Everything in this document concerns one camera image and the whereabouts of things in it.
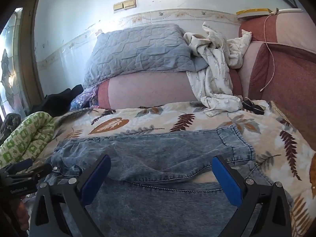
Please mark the grey quilted pillow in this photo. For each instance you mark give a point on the grey quilted pillow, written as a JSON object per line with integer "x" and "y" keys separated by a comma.
{"x": 149, "y": 48}

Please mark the leaf pattern fleece blanket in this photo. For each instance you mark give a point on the leaf pattern fleece blanket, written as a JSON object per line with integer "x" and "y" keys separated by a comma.
{"x": 282, "y": 153}

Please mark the blue denim pants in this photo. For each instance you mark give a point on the blue denim pants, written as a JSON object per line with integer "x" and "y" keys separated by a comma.
{"x": 159, "y": 184}

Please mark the purple plastic bag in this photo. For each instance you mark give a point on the purple plastic bag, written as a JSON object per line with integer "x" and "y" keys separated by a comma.
{"x": 88, "y": 98}

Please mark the yellow white book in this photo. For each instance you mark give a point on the yellow white book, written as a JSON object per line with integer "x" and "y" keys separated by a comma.
{"x": 260, "y": 12}

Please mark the beige wall switch plate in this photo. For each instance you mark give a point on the beige wall switch plate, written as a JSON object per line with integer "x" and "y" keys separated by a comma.
{"x": 125, "y": 5}

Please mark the green white patterned quilt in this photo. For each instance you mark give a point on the green white patterned quilt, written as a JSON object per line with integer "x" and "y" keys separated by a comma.
{"x": 29, "y": 139}

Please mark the red pink headboard cushion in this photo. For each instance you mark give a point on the red pink headboard cushion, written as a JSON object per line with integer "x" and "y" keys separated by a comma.
{"x": 279, "y": 66}

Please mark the white floral crumpled garment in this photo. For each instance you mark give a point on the white floral crumpled garment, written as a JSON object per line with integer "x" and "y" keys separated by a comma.
{"x": 213, "y": 86}

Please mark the person left hand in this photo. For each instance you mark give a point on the person left hand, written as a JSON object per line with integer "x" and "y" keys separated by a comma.
{"x": 21, "y": 213}

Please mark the pink bolster cushion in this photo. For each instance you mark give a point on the pink bolster cushion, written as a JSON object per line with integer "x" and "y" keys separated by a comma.
{"x": 144, "y": 89}

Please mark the wooden door frame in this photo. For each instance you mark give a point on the wooden door frame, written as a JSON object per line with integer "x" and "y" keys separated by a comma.
{"x": 27, "y": 62}

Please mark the black clothing pile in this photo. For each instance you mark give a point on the black clothing pile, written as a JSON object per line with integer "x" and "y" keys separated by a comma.
{"x": 58, "y": 104}

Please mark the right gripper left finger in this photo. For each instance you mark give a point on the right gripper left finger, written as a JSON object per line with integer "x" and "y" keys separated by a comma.
{"x": 47, "y": 218}

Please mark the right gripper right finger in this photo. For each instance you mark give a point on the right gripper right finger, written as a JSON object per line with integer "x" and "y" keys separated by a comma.
{"x": 274, "y": 216}

